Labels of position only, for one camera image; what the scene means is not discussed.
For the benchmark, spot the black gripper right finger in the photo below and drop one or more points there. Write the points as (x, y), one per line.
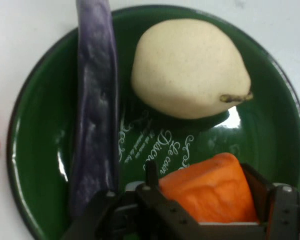
(285, 207)

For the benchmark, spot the purple eggplant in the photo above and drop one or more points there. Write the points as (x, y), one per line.
(96, 100)

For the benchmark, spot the pale yellow pear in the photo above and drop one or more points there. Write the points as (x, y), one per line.
(189, 67)

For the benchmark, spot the orange carrot piece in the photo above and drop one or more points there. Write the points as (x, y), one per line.
(210, 190)

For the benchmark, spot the dark green plate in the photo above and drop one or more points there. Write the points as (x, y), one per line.
(39, 130)

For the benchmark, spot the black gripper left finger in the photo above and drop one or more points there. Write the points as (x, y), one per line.
(162, 202)

